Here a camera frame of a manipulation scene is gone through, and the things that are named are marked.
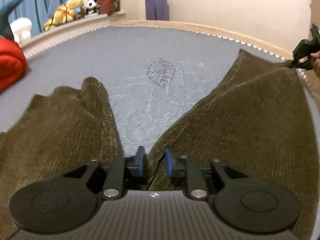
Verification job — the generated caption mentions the brown corduroy pants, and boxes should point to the brown corduroy pants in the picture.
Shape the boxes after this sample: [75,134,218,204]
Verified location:
[1,49,319,239]

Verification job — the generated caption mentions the person's right hand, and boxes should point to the person's right hand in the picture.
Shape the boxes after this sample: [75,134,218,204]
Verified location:
[310,51,320,79]

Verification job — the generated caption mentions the grey quilted bed cover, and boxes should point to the grey quilted bed cover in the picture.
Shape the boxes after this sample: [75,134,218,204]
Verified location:
[0,24,320,240]

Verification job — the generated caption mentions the red folded garment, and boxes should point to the red folded garment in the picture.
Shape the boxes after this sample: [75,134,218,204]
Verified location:
[0,38,28,93]

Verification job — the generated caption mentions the black and white plush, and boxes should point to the black and white plush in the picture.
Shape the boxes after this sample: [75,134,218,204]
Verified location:
[82,0,98,16]

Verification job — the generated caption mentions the yellow plush toy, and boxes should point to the yellow plush toy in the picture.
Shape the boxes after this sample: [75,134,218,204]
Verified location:
[43,0,84,31]

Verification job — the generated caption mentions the white plush toy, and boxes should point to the white plush toy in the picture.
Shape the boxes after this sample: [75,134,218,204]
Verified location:
[10,17,32,43]

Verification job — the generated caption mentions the teal shark plush toy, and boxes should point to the teal shark plush toy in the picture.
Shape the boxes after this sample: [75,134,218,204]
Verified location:
[0,0,24,40]

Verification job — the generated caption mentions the wooden bed frame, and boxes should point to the wooden bed frame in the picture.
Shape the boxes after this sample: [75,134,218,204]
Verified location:
[21,15,293,59]

